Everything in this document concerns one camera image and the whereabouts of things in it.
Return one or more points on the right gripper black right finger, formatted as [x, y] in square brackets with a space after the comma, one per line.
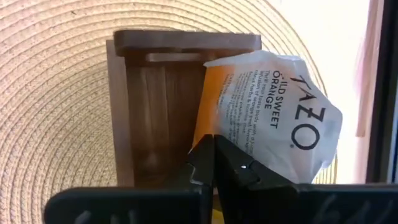
[280, 205]

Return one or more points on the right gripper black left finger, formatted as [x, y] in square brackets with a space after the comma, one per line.
[140, 207]

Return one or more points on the yellow tea bag packet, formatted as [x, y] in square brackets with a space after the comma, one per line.
[218, 218]

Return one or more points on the orange tea bag packet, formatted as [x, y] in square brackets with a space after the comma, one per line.
[273, 109]

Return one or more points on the brown wooden tea box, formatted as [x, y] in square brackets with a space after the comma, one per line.
[155, 109]

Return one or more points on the round woven straw placemat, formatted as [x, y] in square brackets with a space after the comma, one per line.
[46, 109]

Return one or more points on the black aluminium table frame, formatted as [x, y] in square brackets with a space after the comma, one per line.
[382, 93]

